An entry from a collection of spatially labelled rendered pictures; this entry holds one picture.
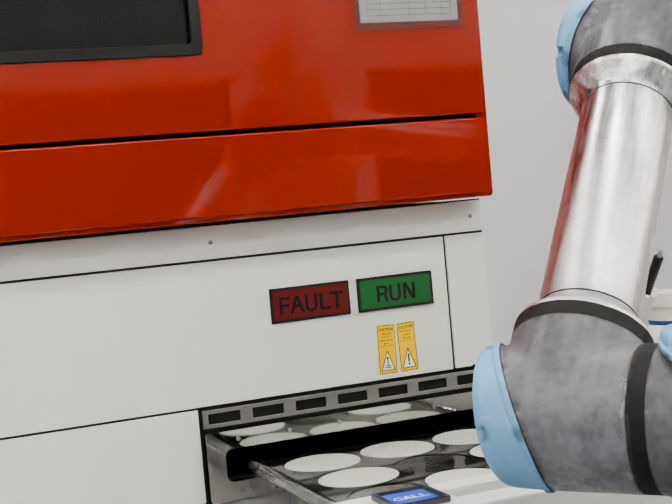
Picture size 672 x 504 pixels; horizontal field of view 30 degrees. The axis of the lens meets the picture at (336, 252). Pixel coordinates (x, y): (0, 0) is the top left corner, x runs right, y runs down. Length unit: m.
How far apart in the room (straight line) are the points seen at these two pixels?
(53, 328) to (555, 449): 0.85
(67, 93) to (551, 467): 0.87
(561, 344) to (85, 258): 0.82
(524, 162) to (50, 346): 2.19
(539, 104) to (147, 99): 2.16
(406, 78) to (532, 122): 1.90
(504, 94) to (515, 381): 2.65
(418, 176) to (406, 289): 0.17
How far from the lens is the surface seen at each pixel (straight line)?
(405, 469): 1.58
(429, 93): 1.77
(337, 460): 1.66
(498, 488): 1.23
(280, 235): 1.72
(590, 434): 0.96
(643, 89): 1.18
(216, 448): 1.71
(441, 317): 1.83
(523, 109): 3.63
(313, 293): 1.74
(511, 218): 3.59
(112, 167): 1.61
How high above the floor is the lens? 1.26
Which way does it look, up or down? 3 degrees down
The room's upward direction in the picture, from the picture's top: 5 degrees counter-clockwise
